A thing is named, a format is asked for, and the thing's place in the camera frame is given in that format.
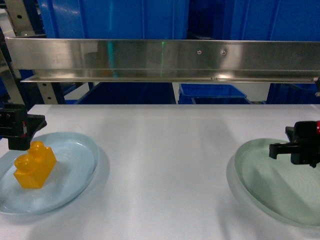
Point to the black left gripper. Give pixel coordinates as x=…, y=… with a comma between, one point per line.
x=17, y=125

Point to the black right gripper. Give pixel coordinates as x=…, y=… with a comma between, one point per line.
x=304, y=138

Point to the yellow two-stud toy block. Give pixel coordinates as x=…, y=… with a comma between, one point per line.
x=34, y=167

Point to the light green plate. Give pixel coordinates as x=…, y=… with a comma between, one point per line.
x=286, y=191

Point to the light blue plate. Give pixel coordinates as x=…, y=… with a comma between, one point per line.
x=77, y=157

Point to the small blue crate below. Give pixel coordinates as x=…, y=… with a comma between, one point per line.
x=211, y=94

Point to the large blue bin left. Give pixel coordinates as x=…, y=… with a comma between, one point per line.
x=115, y=19

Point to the large blue bin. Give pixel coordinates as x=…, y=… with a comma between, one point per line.
x=271, y=20
x=115, y=19

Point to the large blue bin right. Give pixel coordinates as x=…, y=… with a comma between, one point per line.
x=271, y=20

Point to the stainless steel shelf rail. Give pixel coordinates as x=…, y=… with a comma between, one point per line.
x=155, y=60

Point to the metal rack upright post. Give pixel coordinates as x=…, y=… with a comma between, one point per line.
x=18, y=18

